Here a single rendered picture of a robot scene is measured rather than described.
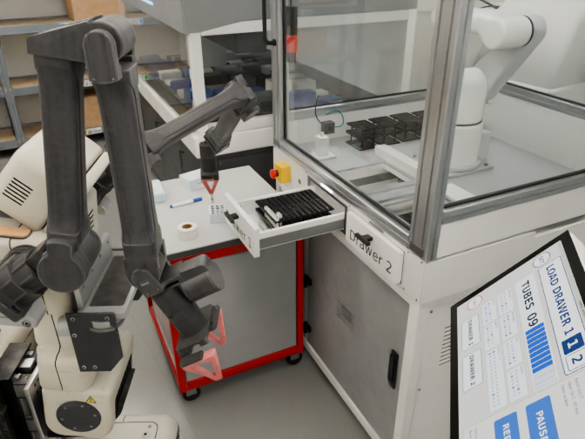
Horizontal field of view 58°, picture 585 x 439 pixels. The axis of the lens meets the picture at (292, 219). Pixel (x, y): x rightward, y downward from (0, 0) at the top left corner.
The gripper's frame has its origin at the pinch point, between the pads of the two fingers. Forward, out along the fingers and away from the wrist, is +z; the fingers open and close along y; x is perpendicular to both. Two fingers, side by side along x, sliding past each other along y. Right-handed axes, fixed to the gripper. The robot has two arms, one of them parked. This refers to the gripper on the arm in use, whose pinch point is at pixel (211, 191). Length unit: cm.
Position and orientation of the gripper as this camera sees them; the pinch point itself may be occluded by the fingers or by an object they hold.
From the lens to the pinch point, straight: 202.7
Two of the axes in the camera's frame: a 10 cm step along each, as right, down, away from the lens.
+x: -9.9, 0.8, -1.2
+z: 0.1, 8.7, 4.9
